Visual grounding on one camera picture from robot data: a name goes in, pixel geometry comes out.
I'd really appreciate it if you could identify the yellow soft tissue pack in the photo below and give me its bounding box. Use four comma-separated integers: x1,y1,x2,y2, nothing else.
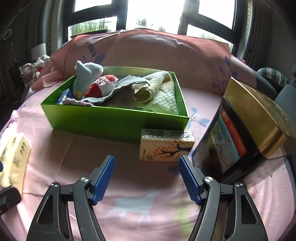
1,133,32,194

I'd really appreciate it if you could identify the small tree print tissue pack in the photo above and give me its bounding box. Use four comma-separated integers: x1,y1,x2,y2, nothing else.
139,129,195,162

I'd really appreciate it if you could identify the blue Tempo tissue pack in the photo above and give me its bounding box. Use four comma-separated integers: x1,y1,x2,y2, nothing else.
56,88,73,104

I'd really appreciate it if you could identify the cream yellow waffle towel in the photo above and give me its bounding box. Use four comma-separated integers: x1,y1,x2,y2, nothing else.
132,71,178,115

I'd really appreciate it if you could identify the red white knitted sock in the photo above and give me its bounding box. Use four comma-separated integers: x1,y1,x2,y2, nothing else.
84,75,118,98

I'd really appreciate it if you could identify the light blue plush toy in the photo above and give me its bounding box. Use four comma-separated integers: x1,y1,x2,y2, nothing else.
73,60,103,100

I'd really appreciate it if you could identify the grey green fluffy cloth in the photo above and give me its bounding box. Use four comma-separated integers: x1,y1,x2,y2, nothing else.
82,75,150,103

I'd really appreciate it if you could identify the dark green knitted cloth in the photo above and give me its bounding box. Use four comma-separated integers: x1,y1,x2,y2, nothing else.
104,87,135,109

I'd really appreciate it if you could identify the pink printed bedsheet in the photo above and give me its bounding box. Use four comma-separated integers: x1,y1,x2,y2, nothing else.
2,86,295,240

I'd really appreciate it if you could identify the black gold tea tin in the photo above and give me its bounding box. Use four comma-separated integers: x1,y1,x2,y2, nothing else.
192,78,295,184

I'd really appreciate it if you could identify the green cardboard box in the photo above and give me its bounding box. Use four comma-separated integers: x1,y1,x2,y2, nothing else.
41,72,189,144

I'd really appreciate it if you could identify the pile of white clothes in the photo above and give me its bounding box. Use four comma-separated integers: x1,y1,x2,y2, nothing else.
20,55,50,87

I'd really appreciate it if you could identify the grey sofa cushion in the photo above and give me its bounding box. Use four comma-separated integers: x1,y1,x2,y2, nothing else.
275,84,295,113

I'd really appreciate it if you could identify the striped cushion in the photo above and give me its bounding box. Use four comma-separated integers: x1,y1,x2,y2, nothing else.
257,67,289,86

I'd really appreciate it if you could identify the white paper roll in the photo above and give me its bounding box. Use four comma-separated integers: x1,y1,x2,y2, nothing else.
31,43,47,60

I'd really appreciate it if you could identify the pink floral pillow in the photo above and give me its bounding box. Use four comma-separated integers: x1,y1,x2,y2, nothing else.
31,29,255,95

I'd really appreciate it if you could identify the black long planter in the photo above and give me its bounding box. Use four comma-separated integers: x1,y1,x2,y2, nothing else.
70,29,108,39

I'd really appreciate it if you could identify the black window frame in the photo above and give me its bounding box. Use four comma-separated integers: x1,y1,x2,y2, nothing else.
55,0,250,55

